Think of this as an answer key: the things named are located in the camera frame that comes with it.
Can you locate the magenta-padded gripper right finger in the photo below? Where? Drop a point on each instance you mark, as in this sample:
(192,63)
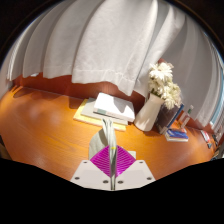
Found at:
(136,175)

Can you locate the dark upright book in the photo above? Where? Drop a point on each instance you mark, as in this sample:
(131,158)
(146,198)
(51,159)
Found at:
(165,118)

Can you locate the pale green towel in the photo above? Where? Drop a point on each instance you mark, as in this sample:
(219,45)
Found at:
(109,133)

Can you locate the grey book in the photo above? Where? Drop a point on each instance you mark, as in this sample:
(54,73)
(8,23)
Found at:
(88,110)

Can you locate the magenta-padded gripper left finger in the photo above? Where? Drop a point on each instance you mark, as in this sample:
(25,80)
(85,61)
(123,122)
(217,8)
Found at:
(90,175)

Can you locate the window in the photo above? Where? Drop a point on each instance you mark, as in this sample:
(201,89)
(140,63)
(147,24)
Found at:
(218,113)

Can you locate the white flower bouquet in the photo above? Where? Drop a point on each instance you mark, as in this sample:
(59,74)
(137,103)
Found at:
(165,83)

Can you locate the white vase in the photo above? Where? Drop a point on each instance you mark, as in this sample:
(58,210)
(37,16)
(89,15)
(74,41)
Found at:
(148,113)

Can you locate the white curtain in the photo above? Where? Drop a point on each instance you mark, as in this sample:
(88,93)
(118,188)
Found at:
(100,40)

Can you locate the small dark object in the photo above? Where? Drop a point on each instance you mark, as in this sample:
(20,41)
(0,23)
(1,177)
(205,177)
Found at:
(209,145)

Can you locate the blue flat book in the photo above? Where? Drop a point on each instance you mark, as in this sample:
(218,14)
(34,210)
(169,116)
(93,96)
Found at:
(176,135)

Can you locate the blue upright book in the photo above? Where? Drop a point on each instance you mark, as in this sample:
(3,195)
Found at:
(176,115)

